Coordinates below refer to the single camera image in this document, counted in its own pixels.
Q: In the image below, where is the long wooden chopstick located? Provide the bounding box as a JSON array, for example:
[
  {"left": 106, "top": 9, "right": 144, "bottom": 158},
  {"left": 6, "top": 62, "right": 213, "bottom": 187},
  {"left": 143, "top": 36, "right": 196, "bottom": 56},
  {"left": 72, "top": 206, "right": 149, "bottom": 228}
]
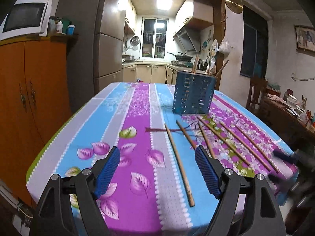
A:
[{"left": 164, "top": 124, "right": 195, "bottom": 207}]

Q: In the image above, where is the short wooden chopstick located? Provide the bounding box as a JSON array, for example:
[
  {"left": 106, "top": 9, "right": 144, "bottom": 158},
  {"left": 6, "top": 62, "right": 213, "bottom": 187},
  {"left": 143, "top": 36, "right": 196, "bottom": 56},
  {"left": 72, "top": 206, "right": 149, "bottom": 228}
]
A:
[{"left": 176, "top": 120, "right": 196, "bottom": 150}]

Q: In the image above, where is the kitchen window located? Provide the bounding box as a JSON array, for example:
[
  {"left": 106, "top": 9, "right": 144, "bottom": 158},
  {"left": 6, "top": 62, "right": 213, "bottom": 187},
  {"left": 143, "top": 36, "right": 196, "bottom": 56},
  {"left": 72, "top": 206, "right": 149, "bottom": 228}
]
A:
[{"left": 140, "top": 18, "right": 169, "bottom": 59}]

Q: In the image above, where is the cluttered wooden side table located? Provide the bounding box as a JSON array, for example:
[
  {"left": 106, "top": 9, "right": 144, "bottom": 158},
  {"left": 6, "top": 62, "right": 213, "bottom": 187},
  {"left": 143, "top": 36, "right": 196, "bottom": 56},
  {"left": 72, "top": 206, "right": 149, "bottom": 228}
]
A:
[{"left": 258, "top": 89, "right": 314, "bottom": 151}]

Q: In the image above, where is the wooden chair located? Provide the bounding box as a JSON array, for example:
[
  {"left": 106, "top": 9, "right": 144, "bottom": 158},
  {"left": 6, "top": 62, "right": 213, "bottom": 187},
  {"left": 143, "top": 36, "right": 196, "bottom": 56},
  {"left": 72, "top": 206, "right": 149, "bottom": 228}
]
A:
[{"left": 246, "top": 76, "right": 268, "bottom": 113}]

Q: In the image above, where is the floral striped tablecloth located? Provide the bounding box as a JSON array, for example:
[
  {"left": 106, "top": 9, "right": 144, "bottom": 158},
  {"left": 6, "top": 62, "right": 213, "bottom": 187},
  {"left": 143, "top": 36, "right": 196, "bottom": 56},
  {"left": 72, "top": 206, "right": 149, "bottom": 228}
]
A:
[{"left": 26, "top": 83, "right": 297, "bottom": 235}]

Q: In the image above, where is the dark interior window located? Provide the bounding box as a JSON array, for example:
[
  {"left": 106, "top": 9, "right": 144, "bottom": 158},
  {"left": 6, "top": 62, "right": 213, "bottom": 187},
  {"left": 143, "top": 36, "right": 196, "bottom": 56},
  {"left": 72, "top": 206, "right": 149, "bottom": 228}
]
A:
[{"left": 240, "top": 6, "right": 269, "bottom": 78}]

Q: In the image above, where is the orange wooden cabinet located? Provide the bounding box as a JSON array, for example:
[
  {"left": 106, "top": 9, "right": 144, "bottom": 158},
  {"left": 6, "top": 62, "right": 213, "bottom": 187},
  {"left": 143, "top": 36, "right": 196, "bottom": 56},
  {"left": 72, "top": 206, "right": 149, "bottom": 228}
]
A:
[{"left": 1, "top": 35, "right": 77, "bottom": 206}]

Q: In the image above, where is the blue perforated utensil holder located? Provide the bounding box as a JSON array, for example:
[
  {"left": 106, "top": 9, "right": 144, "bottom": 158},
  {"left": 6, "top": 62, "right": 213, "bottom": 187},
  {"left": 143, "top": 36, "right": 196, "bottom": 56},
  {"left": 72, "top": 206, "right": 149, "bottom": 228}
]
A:
[{"left": 172, "top": 71, "right": 216, "bottom": 114}]

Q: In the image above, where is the framed elephant picture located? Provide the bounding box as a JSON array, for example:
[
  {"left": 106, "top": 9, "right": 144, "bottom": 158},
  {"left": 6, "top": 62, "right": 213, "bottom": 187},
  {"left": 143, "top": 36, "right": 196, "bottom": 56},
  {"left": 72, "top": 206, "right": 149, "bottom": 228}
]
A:
[{"left": 294, "top": 25, "right": 315, "bottom": 55}]

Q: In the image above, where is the white hanging plastic bag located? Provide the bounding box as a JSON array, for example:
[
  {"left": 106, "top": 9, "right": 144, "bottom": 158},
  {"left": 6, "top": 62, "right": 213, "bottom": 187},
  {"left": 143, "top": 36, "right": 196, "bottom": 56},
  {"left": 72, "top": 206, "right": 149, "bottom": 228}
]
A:
[{"left": 218, "top": 36, "right": 231, "bottom": 56}]

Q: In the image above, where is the black wok on stove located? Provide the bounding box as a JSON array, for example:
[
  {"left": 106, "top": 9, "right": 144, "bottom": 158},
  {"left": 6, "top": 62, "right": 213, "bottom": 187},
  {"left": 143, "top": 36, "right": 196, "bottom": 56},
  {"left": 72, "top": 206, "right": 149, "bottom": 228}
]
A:
[{"left": 168, "top": 52, "right": 193, "bottom": 62}]

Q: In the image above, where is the steel range hood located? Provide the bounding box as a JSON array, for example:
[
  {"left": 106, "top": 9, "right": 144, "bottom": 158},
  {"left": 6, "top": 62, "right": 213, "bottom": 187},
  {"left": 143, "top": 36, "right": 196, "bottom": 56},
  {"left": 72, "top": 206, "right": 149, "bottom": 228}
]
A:
[{"left": 173, "top": 27, "right": 201, "bottom": 53}]

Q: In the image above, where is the blue lidded cup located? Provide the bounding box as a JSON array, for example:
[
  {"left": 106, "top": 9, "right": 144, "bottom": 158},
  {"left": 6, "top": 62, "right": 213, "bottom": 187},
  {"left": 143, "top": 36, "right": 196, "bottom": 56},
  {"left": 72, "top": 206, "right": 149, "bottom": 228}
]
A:
[{"left": 66, "top": 25, "right": 75, "bottom": 35}]

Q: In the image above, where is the white bottle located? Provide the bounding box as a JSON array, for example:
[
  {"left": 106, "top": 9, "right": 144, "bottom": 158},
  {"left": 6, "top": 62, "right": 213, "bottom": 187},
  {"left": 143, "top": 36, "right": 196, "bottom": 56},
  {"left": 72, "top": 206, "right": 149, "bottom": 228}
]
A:
[{"left": 56, "top": 21, "right": 63, "bottom": 34}]

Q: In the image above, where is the white microwave oven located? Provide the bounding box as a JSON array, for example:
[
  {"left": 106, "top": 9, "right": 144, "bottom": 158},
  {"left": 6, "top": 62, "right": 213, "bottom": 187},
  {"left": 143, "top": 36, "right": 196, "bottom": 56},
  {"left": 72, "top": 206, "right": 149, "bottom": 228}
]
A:
[{"left": 1, "top": 0, "right": 52, "bottom": 40}]

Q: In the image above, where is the grey refrigerator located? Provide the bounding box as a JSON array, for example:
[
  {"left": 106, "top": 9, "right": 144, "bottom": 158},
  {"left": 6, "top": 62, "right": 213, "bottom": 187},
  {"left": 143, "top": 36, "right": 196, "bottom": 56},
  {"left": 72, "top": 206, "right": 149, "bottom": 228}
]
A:
[{"left": 56, "top": 0, "right": 128, "bottom": 112}]

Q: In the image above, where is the round gold wall clock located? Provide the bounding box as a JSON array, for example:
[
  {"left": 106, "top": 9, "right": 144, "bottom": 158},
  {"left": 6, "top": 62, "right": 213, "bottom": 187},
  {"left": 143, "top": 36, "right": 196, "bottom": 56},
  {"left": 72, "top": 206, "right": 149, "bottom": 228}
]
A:
[{"left": 225, "top": 0, "right": 244, "bottom": 14}]

